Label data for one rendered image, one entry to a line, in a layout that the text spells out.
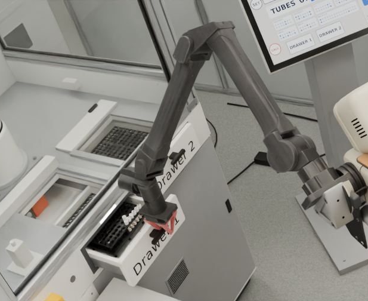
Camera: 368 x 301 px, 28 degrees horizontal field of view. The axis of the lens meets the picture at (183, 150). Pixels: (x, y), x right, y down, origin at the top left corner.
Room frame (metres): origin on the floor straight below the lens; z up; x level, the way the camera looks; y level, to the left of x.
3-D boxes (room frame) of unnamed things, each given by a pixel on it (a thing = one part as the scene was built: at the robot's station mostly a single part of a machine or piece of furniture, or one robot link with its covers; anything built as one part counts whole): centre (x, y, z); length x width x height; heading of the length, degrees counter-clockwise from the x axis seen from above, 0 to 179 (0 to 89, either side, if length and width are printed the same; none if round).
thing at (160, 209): (1.65, 0.13, 1.01); 0.10 x 0.07 x 0.07; 44
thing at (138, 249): (1.66, 0.18, 0.87); 0.29 x 0.02 x 0.11; 133
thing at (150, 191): (1.66, 0.13, 1.07); 0.07 x 0.06 x 0.07; 40
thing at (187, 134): (1.98, 0.05, 0.87); 0.29 x 0.02 x 0.11; 133
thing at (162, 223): (1.65, 0.13, 0.94); 0.07 x 0.07 x 0.09; 44
